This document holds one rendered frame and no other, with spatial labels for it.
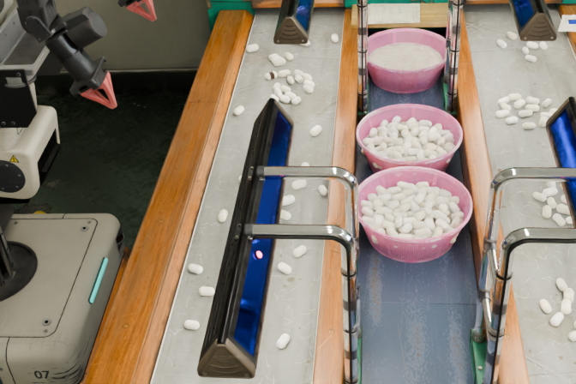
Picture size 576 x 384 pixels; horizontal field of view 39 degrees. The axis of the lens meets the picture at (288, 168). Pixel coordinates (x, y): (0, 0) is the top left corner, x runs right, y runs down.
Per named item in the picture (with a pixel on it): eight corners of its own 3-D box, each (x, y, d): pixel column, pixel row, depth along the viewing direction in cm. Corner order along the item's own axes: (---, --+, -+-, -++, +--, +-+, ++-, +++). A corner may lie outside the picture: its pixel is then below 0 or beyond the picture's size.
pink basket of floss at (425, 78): (403, 110, 231) (403, 81, 225) (342, 75, 248) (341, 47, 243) (468, 77, 243) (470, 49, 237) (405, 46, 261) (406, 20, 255)
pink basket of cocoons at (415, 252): (351, 272, 179) (351, 239, 173) (355, 196, 200) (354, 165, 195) (474, 274, 176) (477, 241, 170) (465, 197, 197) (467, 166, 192)
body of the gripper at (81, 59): (108, 62, 180) (87, 35, 176) (97, 85, 172) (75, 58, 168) (86, 74, 182) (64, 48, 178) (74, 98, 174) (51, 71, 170)
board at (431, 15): (351, 28, 254) (351, 25, 253) (352, 7, 266) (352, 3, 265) (458, 27, 250) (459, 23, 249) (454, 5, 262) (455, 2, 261)
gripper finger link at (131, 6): (167, 6, 218) (146, -23, 213) (163, 18, 212) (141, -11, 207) (147, 17, 220) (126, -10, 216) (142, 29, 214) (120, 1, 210)
